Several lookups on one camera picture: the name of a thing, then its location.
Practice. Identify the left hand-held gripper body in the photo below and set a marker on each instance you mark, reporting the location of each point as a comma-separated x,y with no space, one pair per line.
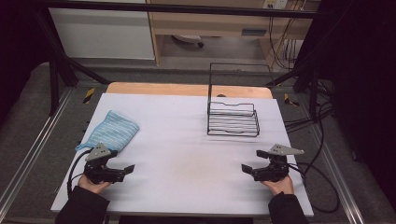
99,172

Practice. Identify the person's left hand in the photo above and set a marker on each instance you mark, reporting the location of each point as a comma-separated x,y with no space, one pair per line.
93,186

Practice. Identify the office chair base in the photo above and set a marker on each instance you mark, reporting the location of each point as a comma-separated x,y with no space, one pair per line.
188,39

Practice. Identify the aluminium rail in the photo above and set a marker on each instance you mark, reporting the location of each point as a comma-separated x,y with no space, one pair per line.
341,183
34,152

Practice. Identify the wall power outlet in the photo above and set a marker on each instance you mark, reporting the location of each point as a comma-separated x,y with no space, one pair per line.
275,3

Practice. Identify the black metal stand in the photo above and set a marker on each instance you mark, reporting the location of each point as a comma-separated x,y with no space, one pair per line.
314,93
54,87

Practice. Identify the person's right hand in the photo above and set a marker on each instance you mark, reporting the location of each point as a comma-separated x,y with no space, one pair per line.
281,186

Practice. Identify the dark curtain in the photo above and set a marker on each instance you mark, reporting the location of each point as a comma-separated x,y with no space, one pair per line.
367,93
15,56

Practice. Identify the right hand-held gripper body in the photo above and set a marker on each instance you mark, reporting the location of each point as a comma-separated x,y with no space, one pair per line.
274,169

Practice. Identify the blue striped towel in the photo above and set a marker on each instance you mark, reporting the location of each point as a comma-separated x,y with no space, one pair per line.
113,130

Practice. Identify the black horizontal frame bar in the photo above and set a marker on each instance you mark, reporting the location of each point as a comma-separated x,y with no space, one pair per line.
186,8

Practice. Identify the wooden office desk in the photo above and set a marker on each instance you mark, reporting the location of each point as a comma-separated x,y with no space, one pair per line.
211,23

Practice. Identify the yellow black floor tape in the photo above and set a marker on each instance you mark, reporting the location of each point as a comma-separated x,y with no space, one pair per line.
290,100
89,95

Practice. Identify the white table mat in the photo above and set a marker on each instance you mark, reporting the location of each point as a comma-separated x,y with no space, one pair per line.
183,174

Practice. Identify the white cabinet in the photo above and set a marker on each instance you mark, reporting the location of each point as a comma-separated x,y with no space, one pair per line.
102,34

